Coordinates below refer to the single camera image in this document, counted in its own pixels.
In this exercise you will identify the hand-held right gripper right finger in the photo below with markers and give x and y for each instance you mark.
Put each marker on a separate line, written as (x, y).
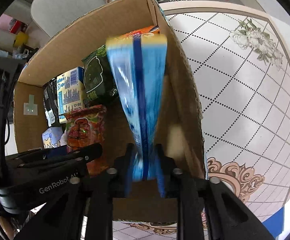
(161, 180)

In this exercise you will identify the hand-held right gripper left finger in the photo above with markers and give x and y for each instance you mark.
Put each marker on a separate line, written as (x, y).
(129, 177)

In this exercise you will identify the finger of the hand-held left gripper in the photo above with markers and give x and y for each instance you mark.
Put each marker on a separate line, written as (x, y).
(85, 152)
(60, 166)

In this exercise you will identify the red snack packet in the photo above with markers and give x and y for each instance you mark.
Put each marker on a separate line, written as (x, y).
(87, 130)

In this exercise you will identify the light blue tissue pack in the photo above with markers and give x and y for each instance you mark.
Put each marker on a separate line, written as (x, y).
(51, 137)

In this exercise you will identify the black snack packet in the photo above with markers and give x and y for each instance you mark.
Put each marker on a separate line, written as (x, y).
(50, 102)

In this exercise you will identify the blue and yellow packet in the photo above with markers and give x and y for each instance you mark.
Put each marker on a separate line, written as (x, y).
(70, 92)

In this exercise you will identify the dark green snack packet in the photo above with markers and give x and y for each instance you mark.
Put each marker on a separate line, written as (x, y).
(96, 77)

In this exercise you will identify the long blue packet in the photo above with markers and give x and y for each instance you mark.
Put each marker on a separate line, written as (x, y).
(140, 92)

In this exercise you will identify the cardboard box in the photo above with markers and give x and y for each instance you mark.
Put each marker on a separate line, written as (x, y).
(184, 92)

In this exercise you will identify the orange panda snack packet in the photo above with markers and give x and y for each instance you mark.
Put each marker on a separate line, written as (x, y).
(145, 31)

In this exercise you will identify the yellow bin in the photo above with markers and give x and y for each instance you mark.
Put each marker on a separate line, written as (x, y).
(21, 38)

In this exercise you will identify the grey padded chair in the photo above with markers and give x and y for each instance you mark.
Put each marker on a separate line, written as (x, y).
(65, 7)

